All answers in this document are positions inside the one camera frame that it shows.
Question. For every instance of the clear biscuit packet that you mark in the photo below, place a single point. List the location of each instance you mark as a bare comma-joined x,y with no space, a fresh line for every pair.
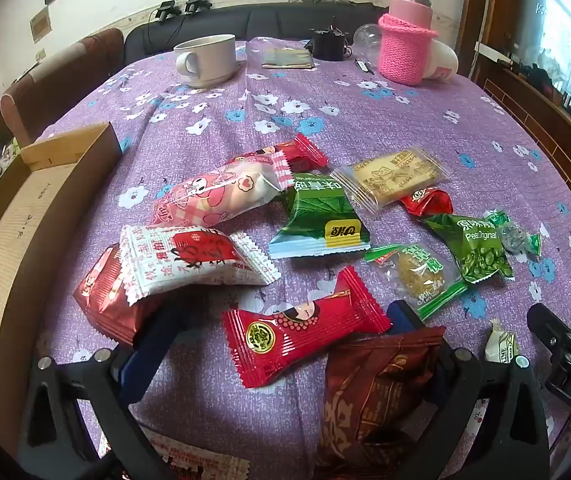
395,175

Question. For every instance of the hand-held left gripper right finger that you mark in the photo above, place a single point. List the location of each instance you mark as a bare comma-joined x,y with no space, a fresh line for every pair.
401,314

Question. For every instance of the small green wrapped candy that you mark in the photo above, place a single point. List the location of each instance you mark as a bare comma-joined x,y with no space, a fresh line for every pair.
514,237

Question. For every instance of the wall socket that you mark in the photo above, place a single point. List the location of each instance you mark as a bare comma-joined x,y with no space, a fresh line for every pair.
41,54

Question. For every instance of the dark brown snack packet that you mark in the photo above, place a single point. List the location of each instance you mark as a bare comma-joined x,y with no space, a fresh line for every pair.
380,395

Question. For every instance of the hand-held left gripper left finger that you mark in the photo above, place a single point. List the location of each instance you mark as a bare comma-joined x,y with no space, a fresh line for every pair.
150,346

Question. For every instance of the white and red snack packet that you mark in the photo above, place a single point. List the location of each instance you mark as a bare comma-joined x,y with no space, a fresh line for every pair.
190,260

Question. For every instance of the dark red snack packet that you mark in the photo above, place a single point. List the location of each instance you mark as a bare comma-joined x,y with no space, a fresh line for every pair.
110,300

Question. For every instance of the green leaf print snack packet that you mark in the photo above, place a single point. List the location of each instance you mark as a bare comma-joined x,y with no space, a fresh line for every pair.
320,215

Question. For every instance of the clear plastic lid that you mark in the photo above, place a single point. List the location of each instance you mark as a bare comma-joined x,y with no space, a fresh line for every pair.
368,36

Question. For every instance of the black leather sofa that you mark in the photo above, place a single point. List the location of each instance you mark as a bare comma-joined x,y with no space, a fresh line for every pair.
275,22

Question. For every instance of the small black container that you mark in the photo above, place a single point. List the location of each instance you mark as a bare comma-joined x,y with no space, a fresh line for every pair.
329,45

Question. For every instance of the wooden cabinet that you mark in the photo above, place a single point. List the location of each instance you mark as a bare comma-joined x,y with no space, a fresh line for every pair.
540,110

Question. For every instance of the purple floral tablecloth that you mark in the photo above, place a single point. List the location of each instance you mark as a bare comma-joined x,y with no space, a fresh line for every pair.
390,125

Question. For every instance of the white and red flat packet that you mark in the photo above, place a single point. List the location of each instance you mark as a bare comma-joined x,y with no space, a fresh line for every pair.
195,457

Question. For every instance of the pink checked snack packet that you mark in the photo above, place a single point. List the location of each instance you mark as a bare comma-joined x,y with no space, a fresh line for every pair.
215,190

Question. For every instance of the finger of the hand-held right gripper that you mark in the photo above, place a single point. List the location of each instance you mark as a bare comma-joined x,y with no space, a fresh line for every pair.
551,331

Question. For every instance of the small framed picture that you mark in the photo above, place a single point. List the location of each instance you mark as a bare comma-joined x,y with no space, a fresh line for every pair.
39,24

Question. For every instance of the small red snack packet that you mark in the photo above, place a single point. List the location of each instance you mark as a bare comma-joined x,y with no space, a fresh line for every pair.
428,202

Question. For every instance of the cardboard box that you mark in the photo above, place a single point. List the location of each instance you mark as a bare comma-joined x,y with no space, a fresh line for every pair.
10,240

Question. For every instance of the small white wrapped candy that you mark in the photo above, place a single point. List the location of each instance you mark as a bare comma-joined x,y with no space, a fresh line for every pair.
500,345

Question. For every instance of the small white box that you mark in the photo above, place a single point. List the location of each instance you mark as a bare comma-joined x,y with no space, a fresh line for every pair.
488,52

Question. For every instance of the clear green-edged snack packet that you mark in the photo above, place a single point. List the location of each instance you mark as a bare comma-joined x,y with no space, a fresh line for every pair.
418,275

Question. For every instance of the black device on sofa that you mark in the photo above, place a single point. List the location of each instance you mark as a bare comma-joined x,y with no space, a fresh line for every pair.
196,4
168,11

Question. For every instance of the brown armchair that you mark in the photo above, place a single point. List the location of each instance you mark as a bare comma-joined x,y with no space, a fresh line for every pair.
55,85

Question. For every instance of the green pea snack packet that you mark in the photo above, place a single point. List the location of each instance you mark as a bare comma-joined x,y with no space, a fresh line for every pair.
475,247

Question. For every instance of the bottle with pink knit sleeve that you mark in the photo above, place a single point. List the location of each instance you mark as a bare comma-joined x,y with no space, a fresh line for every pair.
405,45

